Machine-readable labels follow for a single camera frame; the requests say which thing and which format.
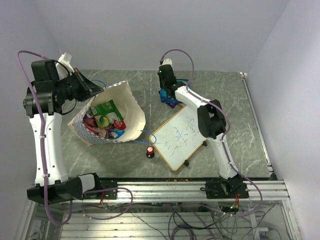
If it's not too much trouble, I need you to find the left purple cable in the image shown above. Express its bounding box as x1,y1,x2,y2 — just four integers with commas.
16,50,133,227

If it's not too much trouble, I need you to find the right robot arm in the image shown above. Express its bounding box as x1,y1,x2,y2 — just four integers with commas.
158,62,244,198

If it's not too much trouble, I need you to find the red sweet chilli packet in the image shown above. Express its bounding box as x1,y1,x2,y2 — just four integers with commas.
111,119,126,130

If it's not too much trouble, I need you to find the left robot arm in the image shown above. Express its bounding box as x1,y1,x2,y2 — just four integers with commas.
23,59,104,205

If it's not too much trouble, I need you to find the blue fruit candy bag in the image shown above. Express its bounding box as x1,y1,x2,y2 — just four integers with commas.
158,79,189,109

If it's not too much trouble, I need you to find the small whiteboard yellow frame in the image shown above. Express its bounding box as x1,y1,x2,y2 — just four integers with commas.
149,106,206,171

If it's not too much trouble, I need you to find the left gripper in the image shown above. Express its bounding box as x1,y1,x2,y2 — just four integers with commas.
56,67,105,102

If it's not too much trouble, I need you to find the blue checkered paper bag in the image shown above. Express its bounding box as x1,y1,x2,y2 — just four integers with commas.
68,81,157,146

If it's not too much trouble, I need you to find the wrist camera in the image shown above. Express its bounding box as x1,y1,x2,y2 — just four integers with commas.
159,58,173,66
55,52,74,75

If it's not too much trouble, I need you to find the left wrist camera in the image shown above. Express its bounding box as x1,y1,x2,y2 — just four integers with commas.
55,52,74,75

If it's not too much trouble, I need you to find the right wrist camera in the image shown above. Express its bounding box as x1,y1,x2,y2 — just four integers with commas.
159,58,173,66

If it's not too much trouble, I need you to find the green snack packet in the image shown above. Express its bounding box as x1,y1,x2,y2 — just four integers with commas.
89,100,124,128

